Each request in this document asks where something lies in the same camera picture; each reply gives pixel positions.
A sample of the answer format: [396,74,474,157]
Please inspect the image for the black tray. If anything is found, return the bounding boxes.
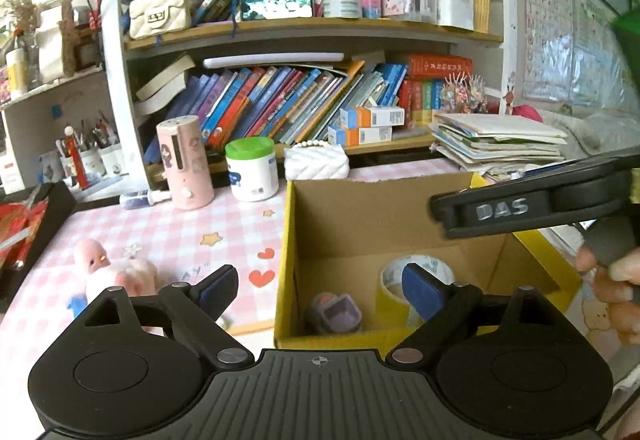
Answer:
[0,180,77,303]

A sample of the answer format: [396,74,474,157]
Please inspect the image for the smartphone with lit screen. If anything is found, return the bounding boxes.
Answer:
[239,0,315,22]

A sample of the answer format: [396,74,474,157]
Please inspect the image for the pink alphabet wall poster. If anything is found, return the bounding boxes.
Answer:
[520,0,577,104]

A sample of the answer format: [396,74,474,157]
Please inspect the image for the orange and white carton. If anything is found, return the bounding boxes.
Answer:
[327,125,394,147]
[339,106,405,129]

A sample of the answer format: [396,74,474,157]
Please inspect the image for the pink cylindrical container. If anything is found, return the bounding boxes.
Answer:
[156,115,215,210]

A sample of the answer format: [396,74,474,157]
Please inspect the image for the red foil packets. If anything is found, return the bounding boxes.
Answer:
[0,199,49,268]

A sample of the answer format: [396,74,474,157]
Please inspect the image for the small purple toy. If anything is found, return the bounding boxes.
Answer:
[306,291,363,335]

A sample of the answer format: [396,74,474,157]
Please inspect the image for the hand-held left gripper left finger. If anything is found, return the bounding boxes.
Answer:
[65,264,254,371]

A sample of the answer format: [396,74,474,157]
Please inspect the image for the white tape roll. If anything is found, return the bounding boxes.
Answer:
[322,0,362,19]

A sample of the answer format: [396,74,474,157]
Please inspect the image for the white bookshelf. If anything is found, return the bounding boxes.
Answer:
[99,0,507,192]

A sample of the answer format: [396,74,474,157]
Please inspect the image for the red books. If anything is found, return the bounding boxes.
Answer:
[404,54,474,127]

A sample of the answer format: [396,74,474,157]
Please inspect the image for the dried flowers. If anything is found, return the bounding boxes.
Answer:
[0,0,45,38]

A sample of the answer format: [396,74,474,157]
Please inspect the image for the person's right hand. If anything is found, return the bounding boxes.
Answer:
[574,247,640,347]

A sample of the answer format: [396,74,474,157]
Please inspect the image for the clear packing tape roll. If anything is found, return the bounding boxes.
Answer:
[379,256,457,327]

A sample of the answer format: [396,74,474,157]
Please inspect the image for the white side shelf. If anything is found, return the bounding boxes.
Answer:
[0,68,118,197]

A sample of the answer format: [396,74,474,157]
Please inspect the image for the green blurred object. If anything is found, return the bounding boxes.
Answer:
[612,9,640,88]

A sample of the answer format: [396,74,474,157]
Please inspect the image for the yellow cardboard box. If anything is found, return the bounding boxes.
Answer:
[274,171,584,351]

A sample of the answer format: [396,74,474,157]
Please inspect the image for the flat white book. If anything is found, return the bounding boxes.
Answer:
[202,52,346,70]

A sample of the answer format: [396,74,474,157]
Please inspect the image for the pink checked tablecloth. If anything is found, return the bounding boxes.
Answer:
[0,157,631,371]

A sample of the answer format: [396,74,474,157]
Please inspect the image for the pale wall chart poster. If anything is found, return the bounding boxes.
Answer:
[571,0,632,102]

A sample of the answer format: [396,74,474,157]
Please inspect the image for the thick cream book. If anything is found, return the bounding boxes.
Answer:
[134,53,197,117]

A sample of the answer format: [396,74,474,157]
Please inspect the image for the white pen cup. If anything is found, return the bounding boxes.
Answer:
[435,0,475,32]

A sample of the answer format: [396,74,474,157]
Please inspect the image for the cream quilted pearl-handle handbag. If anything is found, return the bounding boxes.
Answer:
[128,0,193,40]

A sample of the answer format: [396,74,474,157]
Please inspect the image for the white jar with green lid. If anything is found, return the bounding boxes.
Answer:
[224,137,279,202]

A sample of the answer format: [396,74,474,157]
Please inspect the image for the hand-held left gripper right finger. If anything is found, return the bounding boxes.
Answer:
[387,263,571,369]

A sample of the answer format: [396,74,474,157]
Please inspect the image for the white quilted beaded purse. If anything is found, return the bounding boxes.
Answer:
[283,140,350,181]

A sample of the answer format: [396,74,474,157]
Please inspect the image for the stack of paper booklets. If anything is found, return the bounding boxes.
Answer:
[429,112,569,177]

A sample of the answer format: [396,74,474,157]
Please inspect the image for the clear pen holder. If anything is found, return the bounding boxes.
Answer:
[404,0,437,24]

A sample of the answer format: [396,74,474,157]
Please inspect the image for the pink plush doll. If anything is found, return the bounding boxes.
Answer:
[72,237,161,316]

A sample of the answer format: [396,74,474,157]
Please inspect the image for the row of blue purple books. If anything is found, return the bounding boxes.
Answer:
[144,63,409,147]

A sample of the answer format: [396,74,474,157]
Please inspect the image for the white cups with pens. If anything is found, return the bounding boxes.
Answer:
[54,113,127,188]

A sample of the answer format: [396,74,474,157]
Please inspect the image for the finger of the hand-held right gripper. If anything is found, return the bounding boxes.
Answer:
[430,188,469,241]
[469,147,640,192]

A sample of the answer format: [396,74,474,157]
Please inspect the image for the small glue bottle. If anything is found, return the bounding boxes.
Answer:
[119,189,174,210]

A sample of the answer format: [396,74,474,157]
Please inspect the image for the white tube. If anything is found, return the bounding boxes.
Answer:
[5,47,29,97]

